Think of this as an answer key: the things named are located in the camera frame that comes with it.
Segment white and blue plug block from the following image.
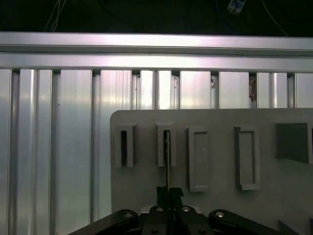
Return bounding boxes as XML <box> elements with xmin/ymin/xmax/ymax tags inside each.
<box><xmin>226</xmin><ymin>0</ymin><xmax>246</xmax><ymax>13</ymax></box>

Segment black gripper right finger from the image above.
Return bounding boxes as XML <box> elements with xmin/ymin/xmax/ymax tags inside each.
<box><xmin>170</xmin><ymin>187</ymin><xmax>279</xmax><ymax>235</ymax></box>

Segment grey parts rack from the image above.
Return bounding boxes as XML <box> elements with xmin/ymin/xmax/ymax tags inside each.
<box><xmin>110</xmin><ymin>107</ymin><xmax>313</xmax><ymax>235</ymax></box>

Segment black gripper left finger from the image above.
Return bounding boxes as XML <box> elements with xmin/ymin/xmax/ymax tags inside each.
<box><xmin>73</xmin><ymin>186</ymin><xmax>170</xmax><ymax>235</ymax></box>

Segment black RAM stick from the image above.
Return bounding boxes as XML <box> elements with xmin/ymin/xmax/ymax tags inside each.
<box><xmin>164</xmin><ymin>130</ymin><xmax>171</xmax><ymax>190</ymax></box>

